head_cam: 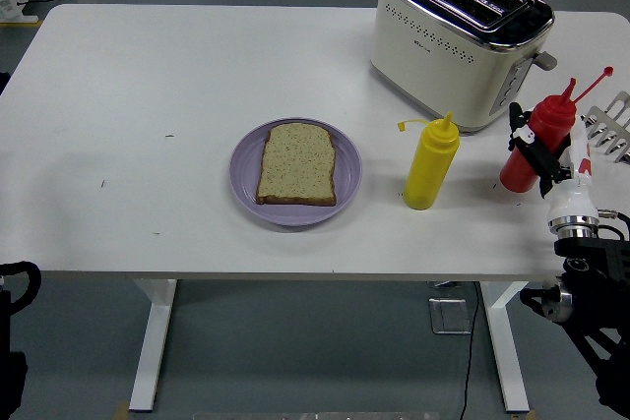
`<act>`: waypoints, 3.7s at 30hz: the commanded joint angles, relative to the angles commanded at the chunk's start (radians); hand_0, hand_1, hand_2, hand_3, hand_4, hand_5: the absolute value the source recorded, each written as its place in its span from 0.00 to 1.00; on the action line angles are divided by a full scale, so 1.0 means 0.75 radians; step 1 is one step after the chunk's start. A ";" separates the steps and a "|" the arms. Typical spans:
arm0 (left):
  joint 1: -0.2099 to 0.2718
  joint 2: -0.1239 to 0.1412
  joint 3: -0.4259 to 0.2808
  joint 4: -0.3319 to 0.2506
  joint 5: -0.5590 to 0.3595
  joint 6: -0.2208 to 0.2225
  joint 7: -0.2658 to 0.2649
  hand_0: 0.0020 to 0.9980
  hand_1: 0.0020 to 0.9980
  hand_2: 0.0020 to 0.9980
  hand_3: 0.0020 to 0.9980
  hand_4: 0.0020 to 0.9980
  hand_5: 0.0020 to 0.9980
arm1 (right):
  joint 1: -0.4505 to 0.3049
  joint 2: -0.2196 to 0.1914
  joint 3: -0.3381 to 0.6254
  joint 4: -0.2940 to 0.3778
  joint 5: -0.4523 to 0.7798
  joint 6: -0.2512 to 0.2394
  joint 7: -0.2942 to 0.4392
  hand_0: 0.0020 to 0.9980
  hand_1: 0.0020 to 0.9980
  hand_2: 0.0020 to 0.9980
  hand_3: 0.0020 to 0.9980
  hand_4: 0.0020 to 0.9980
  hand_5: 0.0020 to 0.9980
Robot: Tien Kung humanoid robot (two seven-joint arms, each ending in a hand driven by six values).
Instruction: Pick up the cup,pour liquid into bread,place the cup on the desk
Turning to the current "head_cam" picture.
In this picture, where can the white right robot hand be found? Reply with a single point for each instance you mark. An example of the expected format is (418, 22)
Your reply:
(571, 198)

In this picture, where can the red squeeze bottle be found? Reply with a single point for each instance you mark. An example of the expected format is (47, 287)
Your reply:
(553, 125)

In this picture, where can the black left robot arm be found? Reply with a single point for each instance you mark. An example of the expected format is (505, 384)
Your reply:
(7, 341)

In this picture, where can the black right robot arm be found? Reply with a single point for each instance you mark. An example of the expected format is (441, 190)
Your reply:
(595, 267)

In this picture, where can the speckled bread slice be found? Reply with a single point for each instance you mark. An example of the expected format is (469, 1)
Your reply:
(297, 164)

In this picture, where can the silver metal toast rack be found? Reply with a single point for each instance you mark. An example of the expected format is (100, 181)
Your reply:
(612, 117)

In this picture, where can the yellow squeeze bottle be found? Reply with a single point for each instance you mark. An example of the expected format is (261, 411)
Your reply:
(430, 169)

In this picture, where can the white table leg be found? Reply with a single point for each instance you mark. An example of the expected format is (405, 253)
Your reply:
(152, 341)
(509, 351)

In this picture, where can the grey metal floor plate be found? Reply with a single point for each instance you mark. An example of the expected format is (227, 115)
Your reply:
(449, 317)

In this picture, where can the cream and chrome toaster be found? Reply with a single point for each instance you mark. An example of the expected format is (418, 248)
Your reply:
(443, 61)

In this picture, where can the purple round plate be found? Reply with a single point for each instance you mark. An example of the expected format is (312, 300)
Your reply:
(295, 213)

